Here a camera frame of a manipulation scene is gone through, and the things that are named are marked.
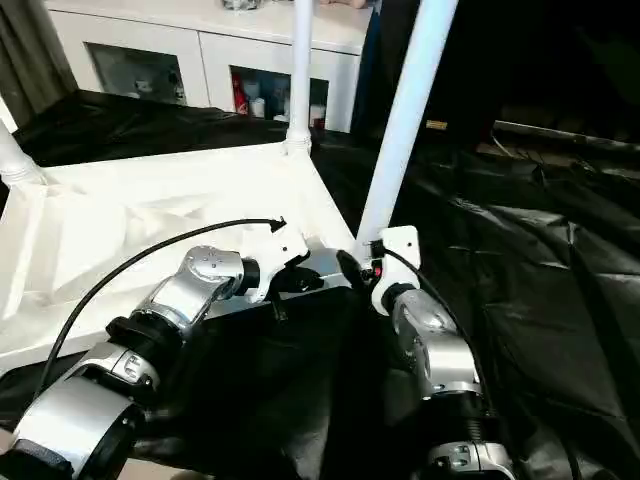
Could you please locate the white plastic table leg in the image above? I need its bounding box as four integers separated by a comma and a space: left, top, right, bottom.
282, 0, 316, 157
352, 0, 460, 261
0, 117, 49, 189

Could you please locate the white plastic table top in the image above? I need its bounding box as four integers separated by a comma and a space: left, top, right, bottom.
0, 139, 369, 371

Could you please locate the black mat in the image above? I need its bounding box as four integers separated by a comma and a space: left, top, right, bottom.
0, 88, 640, 480

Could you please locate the red bottle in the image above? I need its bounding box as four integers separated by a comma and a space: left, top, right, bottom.
234, 73, 250, 114

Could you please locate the dark metal pole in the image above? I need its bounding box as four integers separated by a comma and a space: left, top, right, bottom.
492, 119, 640, 151

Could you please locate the white glass-door cabinet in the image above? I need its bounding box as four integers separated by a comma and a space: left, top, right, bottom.
44, 0, 374, 135

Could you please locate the grey curtain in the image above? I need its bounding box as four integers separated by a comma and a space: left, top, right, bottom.
0, 0, 76, 121

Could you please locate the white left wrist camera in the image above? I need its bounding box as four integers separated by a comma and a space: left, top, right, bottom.
239, 217, 312, 305

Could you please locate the black right camera cable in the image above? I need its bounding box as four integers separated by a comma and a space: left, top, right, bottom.
372, 242, 586, 480

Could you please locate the black camera cable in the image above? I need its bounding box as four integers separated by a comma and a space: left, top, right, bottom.
372, 242, 586, 480
39, 216, 287, 391

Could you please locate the black left camera cable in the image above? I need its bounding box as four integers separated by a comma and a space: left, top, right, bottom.
39, 216, 287, 391

